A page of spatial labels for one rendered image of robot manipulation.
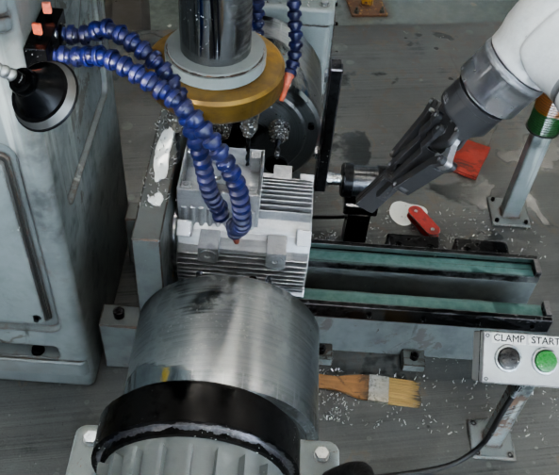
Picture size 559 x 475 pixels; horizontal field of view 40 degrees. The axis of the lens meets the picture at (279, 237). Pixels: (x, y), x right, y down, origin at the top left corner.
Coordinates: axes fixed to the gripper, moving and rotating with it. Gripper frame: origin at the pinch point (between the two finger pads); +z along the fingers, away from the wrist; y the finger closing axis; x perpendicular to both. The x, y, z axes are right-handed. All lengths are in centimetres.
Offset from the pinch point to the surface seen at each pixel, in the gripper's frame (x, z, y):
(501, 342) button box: 20.3, 0.3, 16.8
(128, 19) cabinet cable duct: -14, 141, -215
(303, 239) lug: -3.6, 13.4, 1.3
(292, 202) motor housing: -6.5, 12.2, -3.9
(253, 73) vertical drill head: -24.3, -5.5, -1.9
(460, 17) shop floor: 117, 69, -244
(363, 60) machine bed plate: 24, 30, -86
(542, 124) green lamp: 34.9, -5.7, -33.4
